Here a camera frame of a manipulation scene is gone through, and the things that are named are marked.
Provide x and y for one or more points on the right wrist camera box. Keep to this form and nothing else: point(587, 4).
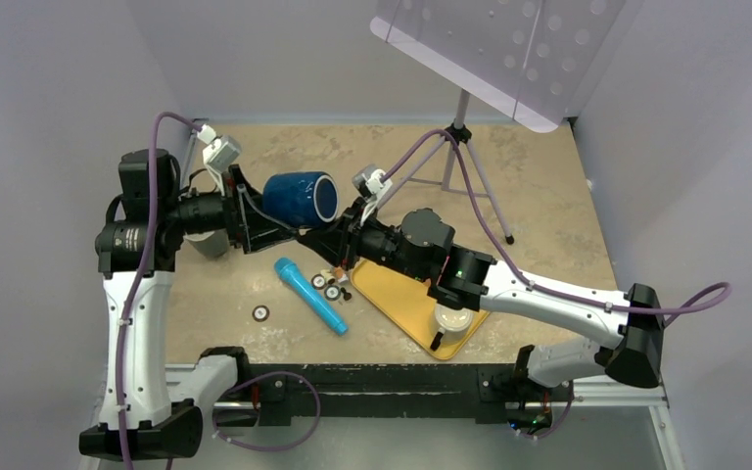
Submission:
point(373, 186)

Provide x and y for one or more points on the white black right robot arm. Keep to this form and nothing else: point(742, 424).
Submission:
point(617, 333)

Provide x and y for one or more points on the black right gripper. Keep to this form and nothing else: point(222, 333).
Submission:
point(341, 246)

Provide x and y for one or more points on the black table edge rail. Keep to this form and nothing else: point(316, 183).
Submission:
point(486, 393)

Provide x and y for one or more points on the dark blue ceramic mug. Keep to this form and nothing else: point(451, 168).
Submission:
point(302, 199)

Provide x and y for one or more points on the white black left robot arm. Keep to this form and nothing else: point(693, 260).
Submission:
point(141, 418)

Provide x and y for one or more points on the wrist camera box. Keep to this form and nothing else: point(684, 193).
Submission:
point(373, 186)
point(219, 153)

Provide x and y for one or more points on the yellow plastic tray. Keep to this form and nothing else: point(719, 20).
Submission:
point(406, 303)

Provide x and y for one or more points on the cream mug black handle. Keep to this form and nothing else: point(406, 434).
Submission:
point(449, 327)

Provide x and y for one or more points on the round brown white token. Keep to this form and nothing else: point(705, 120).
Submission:
point(260, 313)

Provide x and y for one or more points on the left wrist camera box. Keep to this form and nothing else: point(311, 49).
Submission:
point(219, 153)

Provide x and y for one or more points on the blue toy microphone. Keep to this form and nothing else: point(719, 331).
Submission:
point(289, 273)

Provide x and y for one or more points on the grey ceramic mug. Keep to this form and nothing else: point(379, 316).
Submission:
point(210, 245)

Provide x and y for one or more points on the round token upper left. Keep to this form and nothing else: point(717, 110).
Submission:
point(318, 282)

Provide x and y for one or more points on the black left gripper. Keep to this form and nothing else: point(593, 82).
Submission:
point(251, 226)

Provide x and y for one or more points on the round token lower right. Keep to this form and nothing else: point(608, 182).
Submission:
point(332, 293)

